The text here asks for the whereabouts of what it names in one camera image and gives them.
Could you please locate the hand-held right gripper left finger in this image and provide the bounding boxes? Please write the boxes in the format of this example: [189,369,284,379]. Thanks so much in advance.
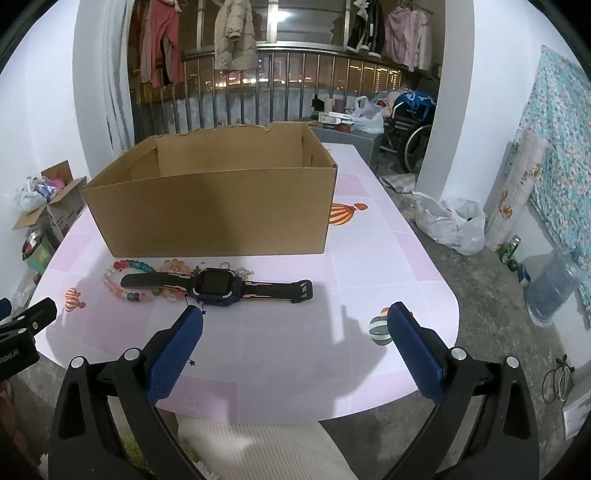
[48,305,206,480]

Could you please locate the dark blue smartwatch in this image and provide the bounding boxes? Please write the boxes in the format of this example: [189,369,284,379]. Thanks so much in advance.
[120,267,315,305]

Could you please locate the white curtain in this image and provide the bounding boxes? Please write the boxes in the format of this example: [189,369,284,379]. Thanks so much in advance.
[104,0,137,148]

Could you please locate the blue bag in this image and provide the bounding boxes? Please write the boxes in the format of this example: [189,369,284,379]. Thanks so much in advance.
[399,91,437,114]

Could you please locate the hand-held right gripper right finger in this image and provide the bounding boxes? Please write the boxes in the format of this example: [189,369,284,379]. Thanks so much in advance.
[383,301,541,480]

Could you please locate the pink flower bracelet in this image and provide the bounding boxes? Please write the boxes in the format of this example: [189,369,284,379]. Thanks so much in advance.
[147,258,199,303]

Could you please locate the wheelchair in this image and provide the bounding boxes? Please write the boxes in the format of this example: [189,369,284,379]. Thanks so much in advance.
[381,90,437,174]

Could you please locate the colourful beaded bracelet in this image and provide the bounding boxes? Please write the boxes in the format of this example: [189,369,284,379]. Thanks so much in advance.
[102,259,160,304]

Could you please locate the plastic bag of clothes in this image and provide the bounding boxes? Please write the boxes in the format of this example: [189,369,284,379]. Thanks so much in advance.
[6,175,58,213]

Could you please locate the light pink hanging shirt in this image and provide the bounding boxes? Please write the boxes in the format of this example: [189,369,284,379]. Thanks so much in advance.
[384,4,434,71]

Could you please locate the metal balcony railing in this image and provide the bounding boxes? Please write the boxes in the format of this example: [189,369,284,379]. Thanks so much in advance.
[131,41,416,139]

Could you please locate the small open cardboard box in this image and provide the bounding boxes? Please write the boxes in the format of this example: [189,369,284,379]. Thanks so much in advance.
[13,160,88,245]

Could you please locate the crumpled white plastic bag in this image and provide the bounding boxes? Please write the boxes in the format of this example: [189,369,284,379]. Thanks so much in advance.
[413,191,486,256]

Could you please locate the rolled printed mat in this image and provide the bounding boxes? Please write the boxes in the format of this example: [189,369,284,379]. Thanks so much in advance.
[485,129,550,252]

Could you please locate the beige puffer jacket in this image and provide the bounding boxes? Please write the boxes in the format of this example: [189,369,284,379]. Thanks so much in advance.
[213,0,258,71]

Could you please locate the black hanging jacket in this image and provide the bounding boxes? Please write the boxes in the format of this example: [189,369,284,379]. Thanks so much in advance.
[346,0,386,57]

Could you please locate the thin chain necklace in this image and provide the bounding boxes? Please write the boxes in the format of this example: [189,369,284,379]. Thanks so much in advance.
[217,261,259,280]

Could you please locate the metal pot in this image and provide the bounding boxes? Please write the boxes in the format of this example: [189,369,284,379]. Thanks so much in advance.
[22,228,47,252]

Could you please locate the crumpled printed paper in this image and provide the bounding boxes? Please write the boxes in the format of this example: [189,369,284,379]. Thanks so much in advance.
[381,173,419,195]

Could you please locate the green box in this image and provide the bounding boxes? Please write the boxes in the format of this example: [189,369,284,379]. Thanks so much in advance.
[22,242,57,275]

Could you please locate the clear water jug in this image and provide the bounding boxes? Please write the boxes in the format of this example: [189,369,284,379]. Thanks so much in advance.
[524,247,587,328]

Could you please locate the teal floral blanket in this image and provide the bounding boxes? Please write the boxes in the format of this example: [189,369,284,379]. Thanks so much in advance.
[526,45,591,278]

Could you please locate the white plastic bag with handles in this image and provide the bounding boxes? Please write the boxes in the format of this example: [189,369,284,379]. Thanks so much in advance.
[351,96,385,134]

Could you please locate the grey cabinet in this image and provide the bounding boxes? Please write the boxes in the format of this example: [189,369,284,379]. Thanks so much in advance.
[307,121,386,162]

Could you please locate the star charm chain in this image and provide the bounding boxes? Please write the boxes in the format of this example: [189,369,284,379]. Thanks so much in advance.
[184,295,208,367]

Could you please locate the wire bicycle ornament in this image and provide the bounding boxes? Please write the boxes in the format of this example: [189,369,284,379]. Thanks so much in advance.
[542,355,575,403]

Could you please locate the brown cardboard box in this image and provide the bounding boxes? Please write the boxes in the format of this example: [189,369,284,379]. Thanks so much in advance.
[83,121,340,258]

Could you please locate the pink hanging garment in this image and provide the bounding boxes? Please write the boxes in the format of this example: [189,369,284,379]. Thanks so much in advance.
[139,0,183,88]

